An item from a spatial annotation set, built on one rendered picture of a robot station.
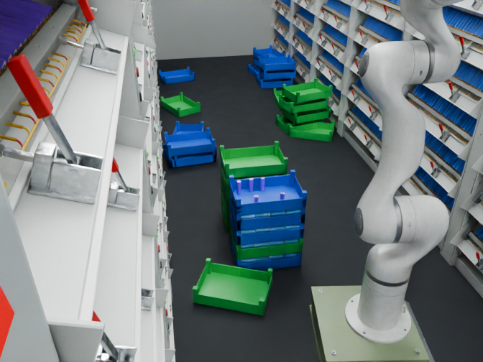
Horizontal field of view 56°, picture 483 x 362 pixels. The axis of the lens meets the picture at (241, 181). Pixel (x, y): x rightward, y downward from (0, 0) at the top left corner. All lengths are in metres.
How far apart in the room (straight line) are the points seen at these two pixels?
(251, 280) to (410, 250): 0.97
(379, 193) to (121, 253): 0.75
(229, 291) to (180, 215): 0.64
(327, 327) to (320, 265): 0.79
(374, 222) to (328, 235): 1.22
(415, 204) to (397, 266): 0.17
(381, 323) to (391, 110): 0.61
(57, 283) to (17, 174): 0.09
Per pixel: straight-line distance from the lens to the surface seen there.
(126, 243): 0.57
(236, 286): 2.05
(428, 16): 1.11
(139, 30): 1.45
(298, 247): 2.10
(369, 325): 1.43
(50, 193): 0.31
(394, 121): 1.14
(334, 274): 2.16
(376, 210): 1.16
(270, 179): 2.09
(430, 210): 1.22
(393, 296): 1.34
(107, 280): 0.52
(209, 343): 1.85
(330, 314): 1.46
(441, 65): 1.16
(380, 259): 1.29
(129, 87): 0.76
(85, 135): 0.39
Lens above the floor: 1.43
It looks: 31 degrees down
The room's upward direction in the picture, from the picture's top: straight up
